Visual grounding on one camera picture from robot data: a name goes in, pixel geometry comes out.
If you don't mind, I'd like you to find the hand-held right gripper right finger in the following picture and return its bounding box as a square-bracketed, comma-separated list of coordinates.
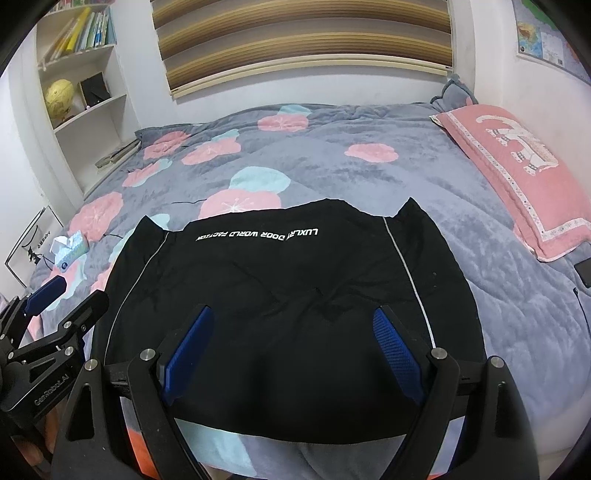
[372, 305, 542, 480]

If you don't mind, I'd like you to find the white bookshelf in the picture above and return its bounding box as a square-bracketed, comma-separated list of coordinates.
[28, 0, 142, 195]

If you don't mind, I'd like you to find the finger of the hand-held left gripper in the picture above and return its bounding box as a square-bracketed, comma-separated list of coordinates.
[22, 275, 68, 318]
[54, 290, 110, 344]

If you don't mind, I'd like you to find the pink pillow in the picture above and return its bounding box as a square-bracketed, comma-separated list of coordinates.
[429, 104, 591, 263]

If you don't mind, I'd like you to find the stack of flat books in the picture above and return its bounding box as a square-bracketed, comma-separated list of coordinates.
[95, 140, 140, 169]

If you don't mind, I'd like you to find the black cable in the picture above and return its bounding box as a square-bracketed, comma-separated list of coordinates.
[573, 287, 591, 320]

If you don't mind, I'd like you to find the black jacket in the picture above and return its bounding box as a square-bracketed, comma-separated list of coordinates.
[104, 198, 488, 423]

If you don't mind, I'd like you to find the wooden slatted headboard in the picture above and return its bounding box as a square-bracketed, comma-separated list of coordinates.
[151, 0, 456, 97]

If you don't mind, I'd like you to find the black box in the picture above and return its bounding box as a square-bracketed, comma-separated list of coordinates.
[78, 72, 113, 108]

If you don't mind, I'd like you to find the yellow globe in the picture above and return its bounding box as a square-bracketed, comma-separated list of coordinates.
[44, 79, 75, 123]

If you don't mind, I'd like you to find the white paper bag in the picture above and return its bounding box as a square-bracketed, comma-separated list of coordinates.
[4, 206, 65, 289]

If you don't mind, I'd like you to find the grey pillow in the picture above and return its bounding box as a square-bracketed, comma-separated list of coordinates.
[429, 79, 479, 112]

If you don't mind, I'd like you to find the row of books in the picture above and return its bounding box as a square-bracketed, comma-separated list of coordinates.
[45, 4, 117, 62]

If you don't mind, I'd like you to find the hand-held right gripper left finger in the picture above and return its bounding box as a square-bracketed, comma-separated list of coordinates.
[54, 304, 216, 480]

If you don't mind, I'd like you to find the colourful wall map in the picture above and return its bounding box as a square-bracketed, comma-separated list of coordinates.
[512, 0, 588, 77]

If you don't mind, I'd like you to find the tissue pack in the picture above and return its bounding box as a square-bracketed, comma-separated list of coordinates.
[50, 232, 90, 269]

